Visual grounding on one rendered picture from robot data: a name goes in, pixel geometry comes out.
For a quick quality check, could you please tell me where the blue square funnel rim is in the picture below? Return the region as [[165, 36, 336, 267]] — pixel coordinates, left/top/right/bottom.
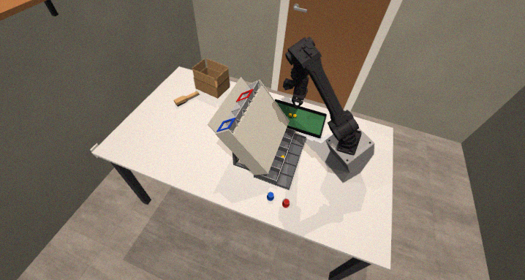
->
[[216, 118, 235, 132]]

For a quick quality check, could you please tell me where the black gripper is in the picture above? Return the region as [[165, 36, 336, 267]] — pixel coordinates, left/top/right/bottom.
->
[[292, 85, 308, 109]]

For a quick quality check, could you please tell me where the brown cardboard box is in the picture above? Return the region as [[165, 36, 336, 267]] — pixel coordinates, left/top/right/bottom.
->
[[192, 59, 230, 99]]

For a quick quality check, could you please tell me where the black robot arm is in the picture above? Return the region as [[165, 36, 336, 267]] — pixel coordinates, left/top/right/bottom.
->
[[283, 37, 361, 155]]

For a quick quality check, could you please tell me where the grey slanted cover panel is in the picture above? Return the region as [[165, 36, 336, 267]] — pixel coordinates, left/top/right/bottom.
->
[[207, 77, 306, 190]]

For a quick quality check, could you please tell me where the green tray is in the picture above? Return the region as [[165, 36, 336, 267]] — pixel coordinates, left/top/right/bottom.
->
[[275, 99, 327, 139]]

